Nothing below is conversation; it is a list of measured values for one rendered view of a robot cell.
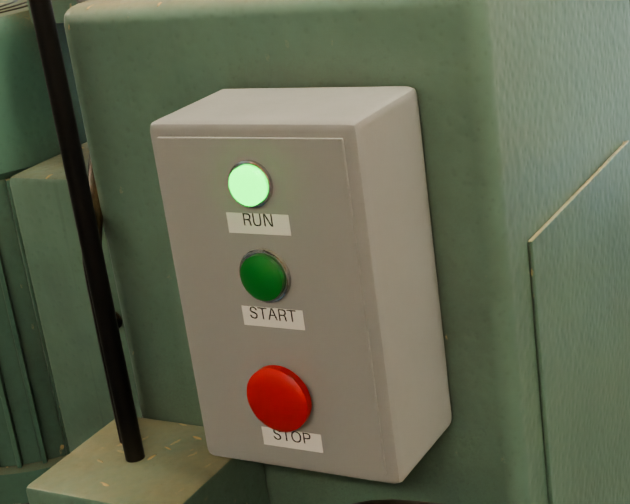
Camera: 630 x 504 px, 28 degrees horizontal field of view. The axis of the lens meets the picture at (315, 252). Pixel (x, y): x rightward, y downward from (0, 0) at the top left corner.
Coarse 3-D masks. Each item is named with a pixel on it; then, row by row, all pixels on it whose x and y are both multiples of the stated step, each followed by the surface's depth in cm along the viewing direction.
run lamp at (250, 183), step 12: (240, 168) 50; (252, 168) 50; (264, 168) 50; (228, 180) 51; (240, 180) 50; (252, 180) 50; (264, 180) 50; (240, 192) 50; (252, 192) 50; (264, 192) 50; (252, 204) 51
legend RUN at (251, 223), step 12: (228, 216) 52; (240, 216) 52; (252, 216) 51; (264, 216) 51; (276, 216) 51; (240, 228) 52; (252, 228) 52; (264, 228) 51; (276, 228) 51; (288, 228) 51
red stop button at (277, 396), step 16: (272, 368) 53; (256, 384) 53; (272, 384) 53; (288, 384) 53; (304, 384) 53; (256, 400) 54; (272, 400) 53; (288, 400) 53; (304, 400) 53; (256, 416) 54; (272, 416) 53; (288, 416) 53; (304, 416) 53
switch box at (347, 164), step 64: (192, 128) 52; (256, 128) 50; (320, 128) 49; (384, 128) 50; (192, 192) 52; (320, 192) 49; (384, 192) 50; (192, 256) 54; (320, 256) 50; (384, 256) 50; (192, 320) 55; (320, 320) 52; (384, 320) 51; (320, 384) 53; (384, 384) 52; (448, 384) 57; (256, 448) 56; (384, 448) 53
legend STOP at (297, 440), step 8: (264, 432) 55; (272, 432) 55; (280, 432) 55; (288, 432) 55; (296, 432) 54; (304, 432) 54; (264, 440) 56; (272, 440) 55; (280, 440) 55; (288, 440) 55; (296, 440) 55; (304, 440) 54; (312, 440) 54; (320, 440) 54; (296, 448) 55; (304, 448) 55; (312, 448) 54; (320, 448) 54
